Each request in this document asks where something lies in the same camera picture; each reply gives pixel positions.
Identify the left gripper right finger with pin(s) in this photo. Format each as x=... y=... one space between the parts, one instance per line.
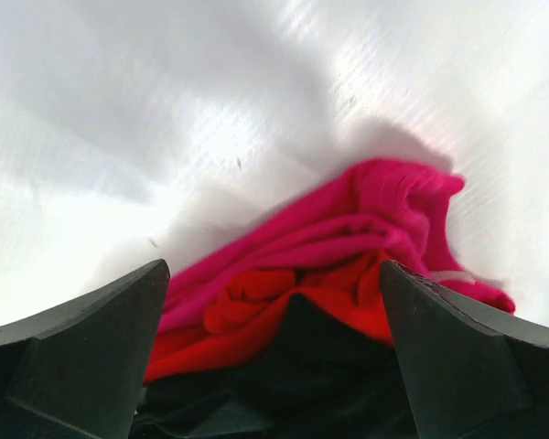
x=470 y=370

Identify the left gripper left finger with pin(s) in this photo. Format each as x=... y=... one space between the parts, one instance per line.
x=76 y=369

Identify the red t shirt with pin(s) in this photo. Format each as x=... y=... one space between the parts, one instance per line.
x=250 y=308

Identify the pink t shirt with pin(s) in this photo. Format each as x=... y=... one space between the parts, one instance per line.
x=394 y=206

